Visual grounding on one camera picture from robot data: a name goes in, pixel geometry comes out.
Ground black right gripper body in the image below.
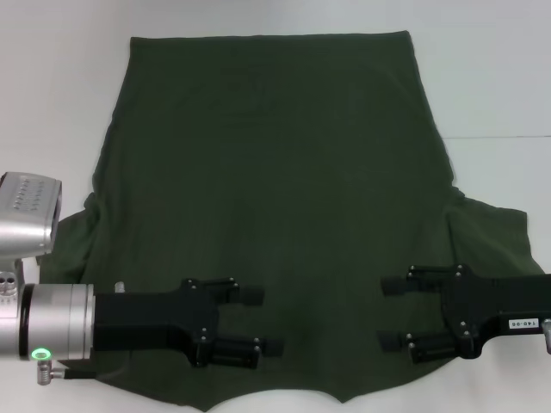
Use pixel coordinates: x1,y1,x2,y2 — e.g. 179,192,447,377
443,264,551,361

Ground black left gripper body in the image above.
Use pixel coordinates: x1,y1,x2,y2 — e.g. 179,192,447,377
93,278,221,369

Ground dark green t-shirt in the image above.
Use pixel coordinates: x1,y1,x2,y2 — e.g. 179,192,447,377
36,29,551,413

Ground left arm gripper cable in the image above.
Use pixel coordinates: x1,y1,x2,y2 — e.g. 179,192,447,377
36,360,96,386

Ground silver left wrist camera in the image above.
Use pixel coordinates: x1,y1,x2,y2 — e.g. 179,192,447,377
0,171,63,259

